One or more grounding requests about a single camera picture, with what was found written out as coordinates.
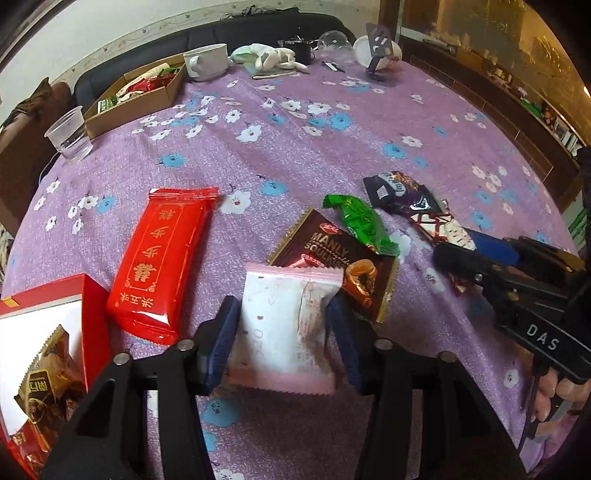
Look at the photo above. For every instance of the purple floral tablecloth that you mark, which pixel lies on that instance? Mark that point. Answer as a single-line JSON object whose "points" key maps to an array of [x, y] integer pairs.
{"points": [[295, 152]]}

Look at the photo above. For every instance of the camouflage cloth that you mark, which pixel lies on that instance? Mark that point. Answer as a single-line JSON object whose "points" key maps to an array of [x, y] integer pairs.
{"points": [[32, 99]]}

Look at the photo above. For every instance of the small red snack packet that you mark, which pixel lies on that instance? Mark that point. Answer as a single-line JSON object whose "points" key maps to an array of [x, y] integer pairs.
{"points": [[141, 86]]}

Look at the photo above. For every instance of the long red snack packet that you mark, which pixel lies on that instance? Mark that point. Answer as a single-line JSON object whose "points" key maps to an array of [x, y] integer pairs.
{"points": [[161, 258]]}

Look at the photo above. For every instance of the cardboard box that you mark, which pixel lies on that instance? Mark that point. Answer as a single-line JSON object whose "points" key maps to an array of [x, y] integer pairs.
{"points": [[138, 110]]}

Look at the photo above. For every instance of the red white snack packet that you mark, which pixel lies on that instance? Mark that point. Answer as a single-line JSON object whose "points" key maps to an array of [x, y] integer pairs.
{"points": [[443, 230]]}

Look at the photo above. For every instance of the gold brown snack packet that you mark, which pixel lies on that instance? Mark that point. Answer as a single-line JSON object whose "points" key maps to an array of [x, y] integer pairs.
{"points": [[46, 369]]}

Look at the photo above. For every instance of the white plush toy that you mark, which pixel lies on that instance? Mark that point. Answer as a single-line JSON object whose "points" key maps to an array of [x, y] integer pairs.
{"points": [[263, 55]]}

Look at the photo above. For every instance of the black mug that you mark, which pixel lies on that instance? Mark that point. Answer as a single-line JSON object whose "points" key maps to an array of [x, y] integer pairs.
{"points": [[300, 53]]}

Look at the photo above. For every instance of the person's right hand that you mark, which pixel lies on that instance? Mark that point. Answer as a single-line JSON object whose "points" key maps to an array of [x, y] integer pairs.
{"points": [[554, 392]]}

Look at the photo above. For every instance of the small green snack packet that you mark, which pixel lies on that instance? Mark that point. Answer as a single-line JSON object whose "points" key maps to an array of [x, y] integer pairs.
{"points": [[170, 71]]}

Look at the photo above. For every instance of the red gift box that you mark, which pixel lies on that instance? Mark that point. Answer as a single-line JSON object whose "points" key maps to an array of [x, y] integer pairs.
{"points": [[94, 318]]}

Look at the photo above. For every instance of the dark purple snack packet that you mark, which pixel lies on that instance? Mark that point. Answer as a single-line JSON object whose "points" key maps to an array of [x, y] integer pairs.
{"points": [[401, 191]]}

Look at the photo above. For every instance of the black sofa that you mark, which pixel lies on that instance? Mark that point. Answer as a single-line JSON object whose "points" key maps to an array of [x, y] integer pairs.
{"points": [[152, 46]]}

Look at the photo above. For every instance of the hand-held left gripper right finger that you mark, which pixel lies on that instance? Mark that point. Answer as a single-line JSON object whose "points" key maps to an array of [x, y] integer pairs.
{"points": [[344, 341]]}

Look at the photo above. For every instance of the pink white snack packet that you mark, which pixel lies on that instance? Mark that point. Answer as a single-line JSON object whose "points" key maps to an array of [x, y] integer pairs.
{"points": [[277, 323]]}

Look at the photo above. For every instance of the brown chair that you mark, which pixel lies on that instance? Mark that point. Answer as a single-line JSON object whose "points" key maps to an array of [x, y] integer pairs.
{"points": [[23, 157]]}

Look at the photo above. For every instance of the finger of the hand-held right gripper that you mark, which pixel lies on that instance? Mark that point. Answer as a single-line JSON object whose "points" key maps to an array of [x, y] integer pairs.
{"points": [[461, 261], [494, 249]]}

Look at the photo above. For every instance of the clear glass bowl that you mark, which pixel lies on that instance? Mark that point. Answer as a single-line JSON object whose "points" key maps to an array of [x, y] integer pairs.
{"points": [[334, 41]]}

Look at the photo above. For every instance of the brown chocolate snack packet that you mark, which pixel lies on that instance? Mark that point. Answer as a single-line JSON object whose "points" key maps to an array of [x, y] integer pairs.
{"points": [[323, 249]]}

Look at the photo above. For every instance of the black phone stand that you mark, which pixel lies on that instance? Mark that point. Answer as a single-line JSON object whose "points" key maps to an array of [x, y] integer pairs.
{"points": [[376, 44]]}

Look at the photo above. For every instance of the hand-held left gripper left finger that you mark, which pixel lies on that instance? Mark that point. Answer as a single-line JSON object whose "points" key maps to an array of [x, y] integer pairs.
{"points": [[221, 341]]}

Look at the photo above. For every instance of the small black tool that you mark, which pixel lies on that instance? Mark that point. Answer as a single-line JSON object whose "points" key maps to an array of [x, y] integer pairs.
{"points": [[333, 66]]}

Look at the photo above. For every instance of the clear plastic cup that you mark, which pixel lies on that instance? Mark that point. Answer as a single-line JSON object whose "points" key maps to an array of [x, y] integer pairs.
{"points": [[69, 136]]}

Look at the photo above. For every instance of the green plastic frame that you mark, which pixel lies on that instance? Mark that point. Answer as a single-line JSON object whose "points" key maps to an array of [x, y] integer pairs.
{"points": [[577, 226]]}

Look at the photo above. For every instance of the white ceramic mug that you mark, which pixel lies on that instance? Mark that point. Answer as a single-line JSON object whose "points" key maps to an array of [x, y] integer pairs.
{"points": [[207, 62]]}

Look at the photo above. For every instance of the wooden stick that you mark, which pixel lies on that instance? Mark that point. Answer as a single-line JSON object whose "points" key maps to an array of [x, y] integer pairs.
{"points": [[277, 74]]}

